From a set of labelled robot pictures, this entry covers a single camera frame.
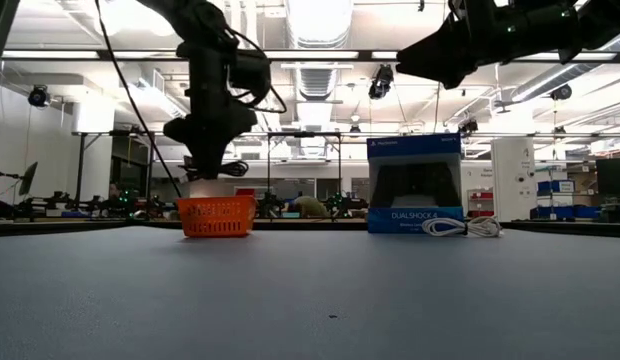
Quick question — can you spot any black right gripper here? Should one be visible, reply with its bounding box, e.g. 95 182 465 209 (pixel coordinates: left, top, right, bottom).
395 3 584 90

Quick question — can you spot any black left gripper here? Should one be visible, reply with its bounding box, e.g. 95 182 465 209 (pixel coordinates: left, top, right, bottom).
163 55 259 180

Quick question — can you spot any white room pillar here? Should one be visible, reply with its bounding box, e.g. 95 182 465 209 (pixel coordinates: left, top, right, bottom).
491 137 537 221

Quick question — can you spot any shelf with blue bins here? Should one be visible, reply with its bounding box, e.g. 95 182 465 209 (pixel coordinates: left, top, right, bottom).
529 178 601 220

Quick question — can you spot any black overhead frame beam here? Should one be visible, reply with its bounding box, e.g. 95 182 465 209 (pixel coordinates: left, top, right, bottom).
0 48 620 63

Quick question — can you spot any black aluminium frame post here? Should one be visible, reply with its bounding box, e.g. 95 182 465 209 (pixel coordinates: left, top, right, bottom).
0 0 20 89

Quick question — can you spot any black computer monitor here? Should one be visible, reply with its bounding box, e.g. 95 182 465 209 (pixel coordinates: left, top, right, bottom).
595 157 620 197

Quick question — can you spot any black ceiling-hung camera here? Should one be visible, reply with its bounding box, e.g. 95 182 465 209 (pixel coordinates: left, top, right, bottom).
549 83 574 102
27 84 52 109
368 63 395 101

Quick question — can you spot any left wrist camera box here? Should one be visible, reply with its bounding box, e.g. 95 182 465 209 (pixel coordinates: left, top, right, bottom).
228 49 272 109

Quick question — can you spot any black hanging cable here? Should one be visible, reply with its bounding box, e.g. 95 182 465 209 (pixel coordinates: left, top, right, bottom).
93 0 183 199

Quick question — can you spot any orange plastic slotted basket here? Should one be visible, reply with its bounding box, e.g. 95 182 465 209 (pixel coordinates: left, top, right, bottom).
174 194 259 239

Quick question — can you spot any black table edge rail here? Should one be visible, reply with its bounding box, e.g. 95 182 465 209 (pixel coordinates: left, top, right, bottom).
0 218 620 239

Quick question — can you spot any blue PlayStation controller box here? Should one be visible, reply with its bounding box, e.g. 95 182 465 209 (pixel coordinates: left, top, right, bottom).
365 133 465 235

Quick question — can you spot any white USB cable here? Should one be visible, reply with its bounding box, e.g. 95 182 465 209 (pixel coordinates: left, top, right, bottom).
420 215 505 239

